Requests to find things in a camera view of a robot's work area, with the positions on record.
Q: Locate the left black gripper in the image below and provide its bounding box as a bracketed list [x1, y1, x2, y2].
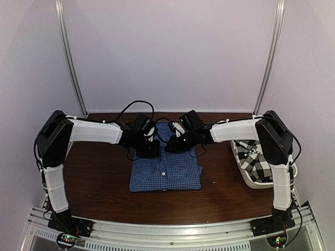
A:
[133, 134, 161, 158]

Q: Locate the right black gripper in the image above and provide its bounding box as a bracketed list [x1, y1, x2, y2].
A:
[165, 130, 198, 153]

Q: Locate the blue checked long sleeve shirt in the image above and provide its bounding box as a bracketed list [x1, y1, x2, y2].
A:
[129, 121, 203, 192]

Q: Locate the white plastic basket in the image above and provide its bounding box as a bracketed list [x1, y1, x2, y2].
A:
[231, 141, 299, 190]

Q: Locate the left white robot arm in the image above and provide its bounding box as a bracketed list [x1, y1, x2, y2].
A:
[33, 110, 160, 232]

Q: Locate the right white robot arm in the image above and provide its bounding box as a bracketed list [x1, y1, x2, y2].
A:
[165, 110, 295, 231]

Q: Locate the black white plaid shirt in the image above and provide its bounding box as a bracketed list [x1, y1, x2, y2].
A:
[233, 139, 274, 184]

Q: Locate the left round circuit board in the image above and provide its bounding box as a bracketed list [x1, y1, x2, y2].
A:
[56, 233, 78, 249]

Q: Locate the round circuit board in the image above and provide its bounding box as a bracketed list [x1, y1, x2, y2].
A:
[266, 233, 288, 249]
[56, 233, 78, 249]

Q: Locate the right round circuit board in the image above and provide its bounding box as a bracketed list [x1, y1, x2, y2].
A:
[266, 233, 288, 249]

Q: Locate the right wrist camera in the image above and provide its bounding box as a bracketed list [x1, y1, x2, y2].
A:
[172, 110, 205, 137]

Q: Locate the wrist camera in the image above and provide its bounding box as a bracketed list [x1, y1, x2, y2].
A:
[131, 113, 157, 142]
[172, 110, 205, 137]

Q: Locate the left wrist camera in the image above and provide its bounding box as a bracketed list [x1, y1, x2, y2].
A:
[131, 113, 157, 142]

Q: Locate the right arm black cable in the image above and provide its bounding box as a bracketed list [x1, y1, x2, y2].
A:
[157, 117, 178, 131]

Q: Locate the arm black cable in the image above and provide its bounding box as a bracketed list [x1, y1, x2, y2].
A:
[112, 100, 155, 126]
[157, 117, 178, 131]

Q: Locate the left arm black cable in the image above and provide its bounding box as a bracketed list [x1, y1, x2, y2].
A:
[112, 100, 155, 126]

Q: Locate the aluminium front rail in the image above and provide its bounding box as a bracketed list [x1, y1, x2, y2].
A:
[19, 206, 325, 250]

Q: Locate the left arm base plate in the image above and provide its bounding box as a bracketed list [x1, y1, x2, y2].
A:
[48, 217, 93, 237]

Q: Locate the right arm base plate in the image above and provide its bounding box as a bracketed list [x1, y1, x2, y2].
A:
[250, 215, 295, 236]

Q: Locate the right aluminium frame post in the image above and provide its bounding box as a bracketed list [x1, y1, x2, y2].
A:
[253, 0, 285, 115]

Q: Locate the aluminium frame post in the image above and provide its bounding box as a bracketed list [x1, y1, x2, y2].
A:
[55, 0, 88, 116]
[253, 0, 285, 115]

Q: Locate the left aluminium frame post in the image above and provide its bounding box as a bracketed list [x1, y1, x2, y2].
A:
[55, 0, 88, 116]

